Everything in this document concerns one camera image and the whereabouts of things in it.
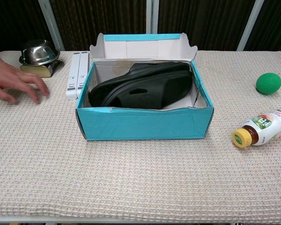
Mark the bare human hand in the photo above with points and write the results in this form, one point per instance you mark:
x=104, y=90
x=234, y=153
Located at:
x=7, y=77

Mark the black rubber slipper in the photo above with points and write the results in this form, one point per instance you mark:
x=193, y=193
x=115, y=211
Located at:
x=154, y=89
x=97, y=93

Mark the light blue cardboard shoe box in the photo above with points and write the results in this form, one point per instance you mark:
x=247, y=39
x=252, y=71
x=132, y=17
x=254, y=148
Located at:
x=142, y=126

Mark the gold metal tin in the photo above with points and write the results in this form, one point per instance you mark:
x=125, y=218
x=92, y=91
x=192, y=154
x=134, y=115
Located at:
x=35, y=70

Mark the stainless steel bowl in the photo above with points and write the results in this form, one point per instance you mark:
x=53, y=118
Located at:
x=38, y=52

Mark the white folding stand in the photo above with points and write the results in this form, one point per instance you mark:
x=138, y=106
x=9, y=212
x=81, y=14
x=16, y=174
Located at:
x=72, y=70

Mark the dark brown slatted curtain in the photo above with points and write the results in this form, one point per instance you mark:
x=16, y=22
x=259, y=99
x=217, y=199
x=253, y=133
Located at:
x=96, y=18

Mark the beige waffle tablecloth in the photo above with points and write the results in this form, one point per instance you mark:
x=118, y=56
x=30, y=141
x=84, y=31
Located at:
x=140, y=175

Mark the green foam ball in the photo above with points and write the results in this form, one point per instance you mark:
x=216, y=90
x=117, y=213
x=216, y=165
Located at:
x=268, y=84

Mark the tea bottle with yellow cap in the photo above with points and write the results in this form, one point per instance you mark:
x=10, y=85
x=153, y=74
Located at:
x=267, y=129

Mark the white metal frame pole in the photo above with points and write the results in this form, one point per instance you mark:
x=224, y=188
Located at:
x=52, y=25
x=250, y=25
x=152, y=16

